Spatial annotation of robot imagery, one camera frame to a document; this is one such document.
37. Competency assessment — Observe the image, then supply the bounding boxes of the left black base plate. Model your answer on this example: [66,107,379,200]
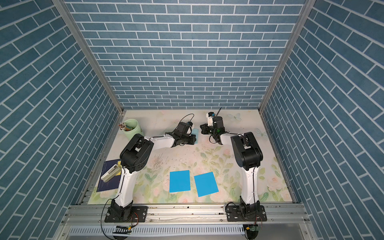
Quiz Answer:
[105,205,148,223]

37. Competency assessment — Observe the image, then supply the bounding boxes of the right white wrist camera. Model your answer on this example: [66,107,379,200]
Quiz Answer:
[206,112,215,126]

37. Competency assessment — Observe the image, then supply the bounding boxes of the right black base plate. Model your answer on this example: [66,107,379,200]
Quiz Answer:
[225,204,268,223]

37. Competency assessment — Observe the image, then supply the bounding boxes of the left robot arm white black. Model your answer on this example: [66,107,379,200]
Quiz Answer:
[106,121,196,222]

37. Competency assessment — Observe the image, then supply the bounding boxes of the blue paper sheet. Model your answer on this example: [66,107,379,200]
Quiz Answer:
[169,170,191,193]
[194,172,219,197]

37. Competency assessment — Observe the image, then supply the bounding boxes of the dark blue notebook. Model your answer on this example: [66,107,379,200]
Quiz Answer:
[97,159,121,192]

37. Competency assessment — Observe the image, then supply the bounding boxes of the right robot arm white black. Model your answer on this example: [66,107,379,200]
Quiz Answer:
[200,112,267,221]

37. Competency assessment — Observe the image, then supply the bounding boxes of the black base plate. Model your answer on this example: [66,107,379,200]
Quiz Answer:
[105,205,148,223]
[225,204,268,223]

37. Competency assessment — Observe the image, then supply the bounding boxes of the white stapler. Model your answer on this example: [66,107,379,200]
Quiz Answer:
[101,164,121,183]

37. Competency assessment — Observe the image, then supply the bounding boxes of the light blue square paper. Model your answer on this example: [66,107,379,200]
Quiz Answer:
[191,128,199,145]

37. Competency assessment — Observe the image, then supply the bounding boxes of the aluminium mounting rail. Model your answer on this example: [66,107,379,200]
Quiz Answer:
[62,202,310,226]

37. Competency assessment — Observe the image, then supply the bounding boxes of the green pencil cup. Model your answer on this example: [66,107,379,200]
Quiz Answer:
[121,119,144,141]

